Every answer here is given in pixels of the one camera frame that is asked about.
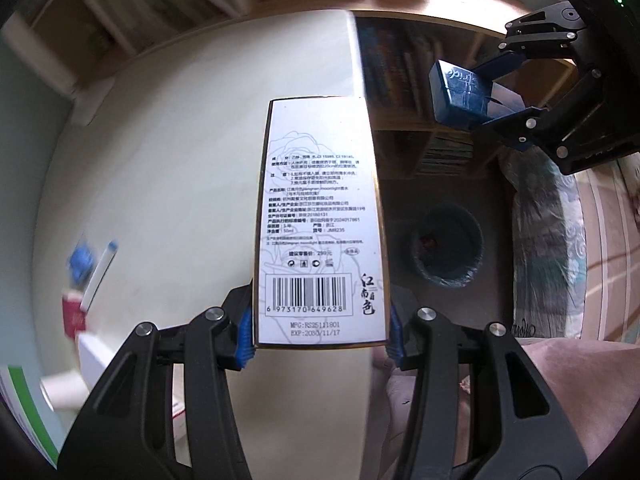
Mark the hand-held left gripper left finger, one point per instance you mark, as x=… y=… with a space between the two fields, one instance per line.
x=244 y=335

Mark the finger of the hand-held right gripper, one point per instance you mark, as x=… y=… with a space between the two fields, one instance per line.
x=545 y=35
x=540 y=127

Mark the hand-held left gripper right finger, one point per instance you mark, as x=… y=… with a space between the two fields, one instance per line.
x=396 y=335

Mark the dark round waste bin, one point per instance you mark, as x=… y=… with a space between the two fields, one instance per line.
x=450 y=274

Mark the small blue box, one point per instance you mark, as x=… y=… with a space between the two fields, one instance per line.
x=457 y=92

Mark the white printed carton box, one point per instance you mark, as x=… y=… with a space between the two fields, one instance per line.
x=320 y=210

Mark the small red box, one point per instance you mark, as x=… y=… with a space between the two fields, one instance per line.
x=74 y=317

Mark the blue plastic packet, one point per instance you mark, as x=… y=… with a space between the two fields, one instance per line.
x=81 y=262

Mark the person's pink trouser legs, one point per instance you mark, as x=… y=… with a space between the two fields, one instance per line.
x=525 y=385

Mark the flat white box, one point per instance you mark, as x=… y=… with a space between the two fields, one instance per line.
x=97 y=357

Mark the row of colourful books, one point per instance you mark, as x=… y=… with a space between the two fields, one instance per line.
x=395 y=75

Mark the white marker with blue cap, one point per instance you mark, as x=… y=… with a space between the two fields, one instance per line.
x=100 y=275

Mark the green and white poster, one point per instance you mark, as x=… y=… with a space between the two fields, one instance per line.
x=22 y=405

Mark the row of pale books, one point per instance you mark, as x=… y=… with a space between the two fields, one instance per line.
x=160 y=5

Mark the wooden bookshelf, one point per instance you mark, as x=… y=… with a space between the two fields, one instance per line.
x=65 y=25

